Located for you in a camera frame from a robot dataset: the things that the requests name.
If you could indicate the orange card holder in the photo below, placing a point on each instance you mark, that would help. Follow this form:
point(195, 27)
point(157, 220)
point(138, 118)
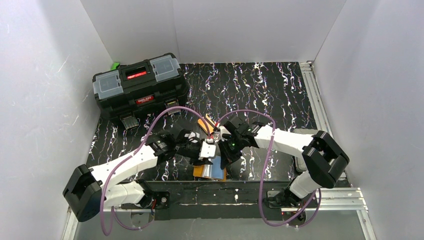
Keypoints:
point(211, 171)

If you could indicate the green object behind toolbox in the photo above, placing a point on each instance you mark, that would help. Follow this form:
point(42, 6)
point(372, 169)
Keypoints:
point(115, 65)

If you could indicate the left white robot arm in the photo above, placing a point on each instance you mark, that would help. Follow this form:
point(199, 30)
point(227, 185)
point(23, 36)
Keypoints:
point(92, 189)

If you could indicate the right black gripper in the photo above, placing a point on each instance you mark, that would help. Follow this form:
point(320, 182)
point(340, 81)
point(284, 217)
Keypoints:
point(226, 148)

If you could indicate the aluminium frame rail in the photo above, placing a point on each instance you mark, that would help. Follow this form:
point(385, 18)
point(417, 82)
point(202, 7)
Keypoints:
point(338, 198)

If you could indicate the black toolbox with grey lids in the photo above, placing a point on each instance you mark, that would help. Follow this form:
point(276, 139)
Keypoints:
point(129, 92)

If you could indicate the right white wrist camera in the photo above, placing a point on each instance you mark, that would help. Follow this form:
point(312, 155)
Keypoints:
point(218, 132)

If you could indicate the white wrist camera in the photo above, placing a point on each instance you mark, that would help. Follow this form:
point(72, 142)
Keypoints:
point(208, 149)
point(218, 132)

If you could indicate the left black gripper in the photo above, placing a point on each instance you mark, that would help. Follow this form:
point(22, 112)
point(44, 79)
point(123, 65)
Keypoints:
point(192, 149)

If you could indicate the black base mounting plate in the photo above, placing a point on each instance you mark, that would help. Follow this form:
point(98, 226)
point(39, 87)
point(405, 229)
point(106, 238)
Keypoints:
point(207, 199)

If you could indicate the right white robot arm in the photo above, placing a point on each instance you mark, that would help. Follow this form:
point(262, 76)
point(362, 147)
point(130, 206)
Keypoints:
point(262, 136)

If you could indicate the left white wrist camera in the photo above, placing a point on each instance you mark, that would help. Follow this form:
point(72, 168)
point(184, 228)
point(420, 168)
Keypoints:
point(208, 149)

